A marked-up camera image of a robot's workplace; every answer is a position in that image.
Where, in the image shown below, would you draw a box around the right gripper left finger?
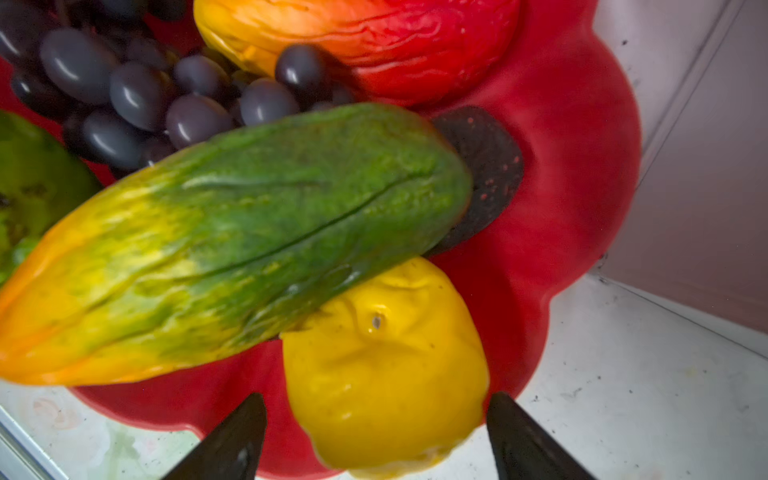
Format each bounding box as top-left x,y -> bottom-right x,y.
162,393 -> 267,480

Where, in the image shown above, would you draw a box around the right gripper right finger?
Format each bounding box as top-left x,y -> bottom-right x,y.
486,392 -> 595,480

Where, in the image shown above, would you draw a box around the green orange papaya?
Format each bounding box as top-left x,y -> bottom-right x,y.
1,103 -> 473,386

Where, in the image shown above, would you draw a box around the green apple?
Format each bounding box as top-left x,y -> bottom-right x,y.
1,111 -> 102,282

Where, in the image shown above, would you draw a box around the red flower-shaped plate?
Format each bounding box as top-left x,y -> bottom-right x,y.
1,1 -> 640,479

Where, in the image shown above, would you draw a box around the dark grape bunch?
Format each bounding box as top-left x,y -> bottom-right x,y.
1,1 -> 355,176

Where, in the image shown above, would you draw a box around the red orange mango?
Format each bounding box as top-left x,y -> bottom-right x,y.
193,0 -> 523,106

